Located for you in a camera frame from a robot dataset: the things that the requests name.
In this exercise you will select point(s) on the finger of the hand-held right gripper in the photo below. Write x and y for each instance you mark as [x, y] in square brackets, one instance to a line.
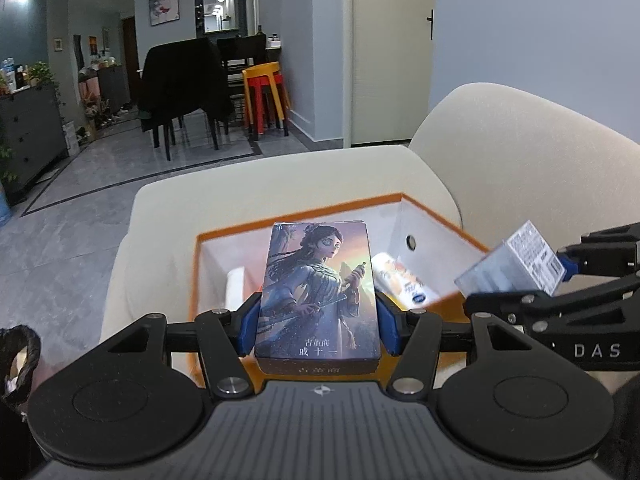
[530, 302]
[567, 265]

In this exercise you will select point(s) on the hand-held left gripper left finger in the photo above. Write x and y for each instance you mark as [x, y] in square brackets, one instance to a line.
[248, 330]

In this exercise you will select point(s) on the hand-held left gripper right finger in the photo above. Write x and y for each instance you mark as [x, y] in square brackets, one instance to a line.
[390, 327]

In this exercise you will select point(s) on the white lotion tube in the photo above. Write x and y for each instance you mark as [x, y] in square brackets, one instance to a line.
[405, 280]

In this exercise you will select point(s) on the illustrated card box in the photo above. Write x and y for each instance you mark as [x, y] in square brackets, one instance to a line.
[317, 290]

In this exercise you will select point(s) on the orange cardboard box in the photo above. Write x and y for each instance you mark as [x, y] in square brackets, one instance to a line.
[440, 225]

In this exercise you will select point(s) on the beige sofa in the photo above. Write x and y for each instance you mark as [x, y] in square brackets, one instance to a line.
[500, 135]

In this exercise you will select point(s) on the bin with black bag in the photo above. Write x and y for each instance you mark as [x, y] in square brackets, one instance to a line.
[25, 345]

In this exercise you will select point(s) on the red plastic stool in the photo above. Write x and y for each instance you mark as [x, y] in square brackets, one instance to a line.
[265, 95]

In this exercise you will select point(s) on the chair with black coat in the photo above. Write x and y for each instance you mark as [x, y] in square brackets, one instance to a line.
[180, 80]

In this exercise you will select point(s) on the stacked orange red stools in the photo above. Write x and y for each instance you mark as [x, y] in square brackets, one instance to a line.
[265, 71]

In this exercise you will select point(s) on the white paper bag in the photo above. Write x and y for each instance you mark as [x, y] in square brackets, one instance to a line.
[71, 137]

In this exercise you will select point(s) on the cream door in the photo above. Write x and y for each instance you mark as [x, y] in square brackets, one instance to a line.
[390, 60]

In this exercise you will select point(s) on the blue water jug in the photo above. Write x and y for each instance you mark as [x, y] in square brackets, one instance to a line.
[4, 205]

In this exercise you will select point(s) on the dark dining chair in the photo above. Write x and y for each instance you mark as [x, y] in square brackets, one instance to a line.
[245, 52]

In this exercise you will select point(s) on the dark grey cabinet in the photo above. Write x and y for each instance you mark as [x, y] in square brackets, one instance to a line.
[30, 135]

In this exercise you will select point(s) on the trailing green plant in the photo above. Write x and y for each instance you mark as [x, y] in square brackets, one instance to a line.
[42, 75]

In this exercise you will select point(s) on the framed wall painting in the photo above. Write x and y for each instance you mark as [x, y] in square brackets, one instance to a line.
[164, 5]

